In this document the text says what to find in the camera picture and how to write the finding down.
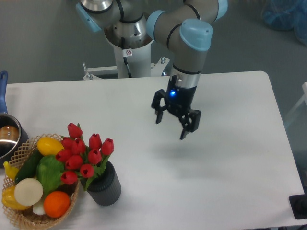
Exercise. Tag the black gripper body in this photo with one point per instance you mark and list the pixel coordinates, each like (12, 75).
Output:
(178, 99)

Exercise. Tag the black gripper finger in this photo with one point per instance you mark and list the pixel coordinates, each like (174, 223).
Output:
(158, 96)
(190, 122)

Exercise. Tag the red tulip bouquet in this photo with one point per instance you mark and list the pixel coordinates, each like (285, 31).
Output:
(83, 162)

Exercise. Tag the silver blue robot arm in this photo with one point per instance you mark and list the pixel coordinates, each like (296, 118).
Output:
(186, 32)

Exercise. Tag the dark grey ribbed vase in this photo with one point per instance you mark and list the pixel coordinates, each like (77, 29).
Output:
(106, 189)

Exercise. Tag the yellow squash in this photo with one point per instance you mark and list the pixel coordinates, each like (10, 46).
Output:
(49, 146)

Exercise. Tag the green lettuce leaf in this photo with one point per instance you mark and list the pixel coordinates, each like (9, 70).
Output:
(48, 173)

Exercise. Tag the blue plastic bag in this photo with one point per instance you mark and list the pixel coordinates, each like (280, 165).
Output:
(287, 15)

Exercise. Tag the black device at edge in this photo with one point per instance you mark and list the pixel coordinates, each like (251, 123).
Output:
(299, 206)

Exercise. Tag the orange fruit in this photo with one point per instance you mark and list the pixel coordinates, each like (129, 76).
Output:
(56, 204)

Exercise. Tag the green cucumber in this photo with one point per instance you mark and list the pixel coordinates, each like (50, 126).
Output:
(28, 169)

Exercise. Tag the white round onion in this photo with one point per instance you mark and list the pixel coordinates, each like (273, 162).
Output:
(28, 192)

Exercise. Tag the white leek stalk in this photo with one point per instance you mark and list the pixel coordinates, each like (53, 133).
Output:
(38, 208)

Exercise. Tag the yellow banana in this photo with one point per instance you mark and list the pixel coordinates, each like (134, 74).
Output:
(10, 171)

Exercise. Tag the yellow bell pepper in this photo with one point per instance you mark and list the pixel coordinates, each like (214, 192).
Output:
(8, 199)

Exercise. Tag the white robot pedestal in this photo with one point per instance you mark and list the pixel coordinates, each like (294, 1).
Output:
(132, 48)

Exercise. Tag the blue handled saucepan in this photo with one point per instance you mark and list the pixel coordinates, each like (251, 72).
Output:
(12, 135)

